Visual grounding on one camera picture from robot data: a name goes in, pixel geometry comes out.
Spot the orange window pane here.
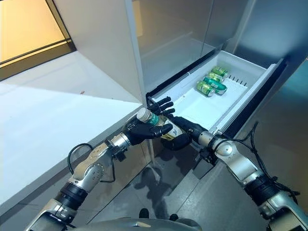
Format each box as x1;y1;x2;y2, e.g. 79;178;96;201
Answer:
0;0;70;62

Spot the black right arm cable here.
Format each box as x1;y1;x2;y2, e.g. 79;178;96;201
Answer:
235;121;301;200

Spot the white counter cabinet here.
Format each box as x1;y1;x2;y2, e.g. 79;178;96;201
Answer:
0;50;154;217

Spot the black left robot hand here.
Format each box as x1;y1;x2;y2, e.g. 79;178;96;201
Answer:
125;121;174;147

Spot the white tall cabinet panel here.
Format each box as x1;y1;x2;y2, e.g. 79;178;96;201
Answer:
51;0;154;167

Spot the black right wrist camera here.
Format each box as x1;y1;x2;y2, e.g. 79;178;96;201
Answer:
192;149;217;180

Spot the clear bottle with white cap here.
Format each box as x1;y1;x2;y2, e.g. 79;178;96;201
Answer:
136;107;184;142

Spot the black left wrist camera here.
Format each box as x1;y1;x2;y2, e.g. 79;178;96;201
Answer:
112;146;128;162

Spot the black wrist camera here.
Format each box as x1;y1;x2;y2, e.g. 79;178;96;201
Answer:
192;149;217;180
112;146;128;162

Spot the white fridge drawer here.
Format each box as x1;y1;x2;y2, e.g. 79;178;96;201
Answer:
145;50;289;145

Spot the green drink can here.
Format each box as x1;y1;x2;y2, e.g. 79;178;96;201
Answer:
196;81;217;97
207;72;225;84
203;76;228;95
211;66;230;78

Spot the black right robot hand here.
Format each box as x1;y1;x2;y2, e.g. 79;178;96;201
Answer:
149;95;209;152

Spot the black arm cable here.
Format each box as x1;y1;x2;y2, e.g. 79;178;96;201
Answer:
67;143;116;183
235;121;301;200

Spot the grey robot torso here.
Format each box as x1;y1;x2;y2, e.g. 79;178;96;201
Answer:
93;218;202;231

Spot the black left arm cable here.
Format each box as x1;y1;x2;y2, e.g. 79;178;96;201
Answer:
67;143;116;183

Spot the grey metallic tall cabinet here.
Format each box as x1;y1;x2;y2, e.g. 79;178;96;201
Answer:
216;0;308;231

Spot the black window frame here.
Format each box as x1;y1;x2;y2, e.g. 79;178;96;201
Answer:
0;0;77;81

